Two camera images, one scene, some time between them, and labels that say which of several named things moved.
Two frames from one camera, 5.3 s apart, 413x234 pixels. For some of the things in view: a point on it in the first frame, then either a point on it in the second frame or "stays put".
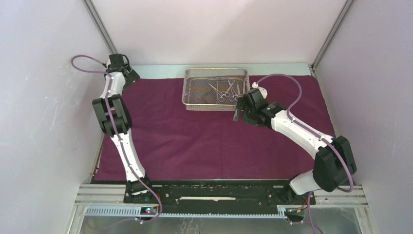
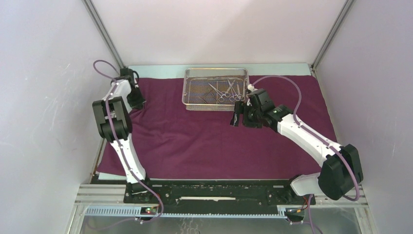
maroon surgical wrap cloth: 176,145 stays put
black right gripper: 241,105 stays put
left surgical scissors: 239,95 stays put
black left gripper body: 132,76 -> 136,98
